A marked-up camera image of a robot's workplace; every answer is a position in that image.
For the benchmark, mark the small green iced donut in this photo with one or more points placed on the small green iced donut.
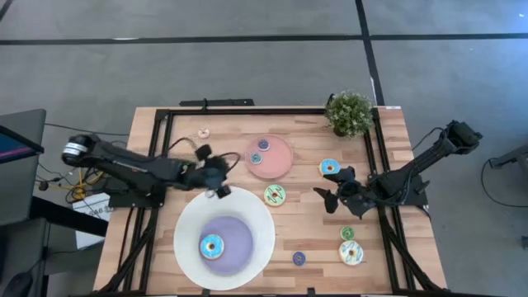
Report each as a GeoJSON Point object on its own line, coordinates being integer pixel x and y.
{"type": "Point", "coordinates": [343, 233]}

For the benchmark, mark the dark grey computer monitor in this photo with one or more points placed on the dark grey computer monitor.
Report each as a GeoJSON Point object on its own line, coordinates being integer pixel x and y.
{"type": "Point", "coordinates": [20, 123]}

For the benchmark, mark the small white pink donut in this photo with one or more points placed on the small white pink donut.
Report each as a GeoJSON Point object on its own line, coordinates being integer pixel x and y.
{"type": "Point", "coordinates": [200, 133]}

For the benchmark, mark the small purple iced donut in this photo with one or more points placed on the small purple iced donut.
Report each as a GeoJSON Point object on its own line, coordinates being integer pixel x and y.
{"type": "Point", "coordinates": [260, 145]}

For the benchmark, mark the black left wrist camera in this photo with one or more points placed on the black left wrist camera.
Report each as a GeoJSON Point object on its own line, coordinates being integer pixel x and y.
{"type": "Point", "coordinates": [203, 152]}

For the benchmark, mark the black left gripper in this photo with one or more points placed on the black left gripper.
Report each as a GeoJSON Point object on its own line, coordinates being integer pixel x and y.
{"type": "Point", "coordinates": [208, 175]}

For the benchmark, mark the large mint donut chocolate drizzle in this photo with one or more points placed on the large mint donut chocolate drizzle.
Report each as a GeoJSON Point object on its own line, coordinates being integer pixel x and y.
{"type": "Point", "coordinates": [268, 196]}

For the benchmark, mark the black mounting bar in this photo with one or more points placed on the black mounting bar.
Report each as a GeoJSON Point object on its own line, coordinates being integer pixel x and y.
{"type": "Point", "coordinates": [222, 102]}

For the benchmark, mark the grey metal stand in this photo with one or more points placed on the grey metal stand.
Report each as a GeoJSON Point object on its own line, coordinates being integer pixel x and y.
{"type": "Point", "coordinates": [515, 156]}

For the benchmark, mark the black desk base bar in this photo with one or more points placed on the black desk base bar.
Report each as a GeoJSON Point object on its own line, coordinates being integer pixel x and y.
{"type": "Point", "coordinates": [70, 216]}

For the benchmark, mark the small indigo sprinkled donut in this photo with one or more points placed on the small indigo sprinkled donut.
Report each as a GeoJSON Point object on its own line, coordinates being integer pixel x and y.
{"type": "Point", "coordinates": [295, 258]}

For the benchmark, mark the pink plate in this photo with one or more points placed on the pink plate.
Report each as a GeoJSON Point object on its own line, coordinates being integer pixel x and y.
{"type": "Point", "coordinates": [276, 163]}

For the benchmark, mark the large plain blue iced donut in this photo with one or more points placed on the large plain blue iced donut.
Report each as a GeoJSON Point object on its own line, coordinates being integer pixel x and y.
{"type": "Point", "coordinates": [206, 241]}

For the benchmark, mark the purple plate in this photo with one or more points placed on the purple plate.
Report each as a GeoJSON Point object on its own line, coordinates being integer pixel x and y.
{"type": "Point", "coordinates": [237, 247]}

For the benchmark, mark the white paper sheet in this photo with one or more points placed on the white paper sheet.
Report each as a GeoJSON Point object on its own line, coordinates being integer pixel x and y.
{"type": "Point", "coordinates": [88, 231]}

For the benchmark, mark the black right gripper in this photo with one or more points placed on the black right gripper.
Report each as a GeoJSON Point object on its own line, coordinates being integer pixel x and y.
{"type": "Point", "coordinates": [356, 196]}

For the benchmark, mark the small teal iced donut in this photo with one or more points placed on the small teal iced donut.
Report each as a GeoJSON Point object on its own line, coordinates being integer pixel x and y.
{"type": "Point", "coordinates": [253, 158]}

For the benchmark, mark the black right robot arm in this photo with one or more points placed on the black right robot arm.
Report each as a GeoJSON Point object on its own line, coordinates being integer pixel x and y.
{"type": "Point", "coordinates": [412, 173]}

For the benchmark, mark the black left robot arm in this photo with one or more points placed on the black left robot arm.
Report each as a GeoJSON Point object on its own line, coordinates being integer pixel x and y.
{"type": "Point", "coordinates": [123, 165]}

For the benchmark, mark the green potted plant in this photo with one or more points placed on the green potted plant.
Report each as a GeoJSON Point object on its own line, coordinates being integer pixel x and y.
{"type": "Point", "coordinates": [350, 113]}

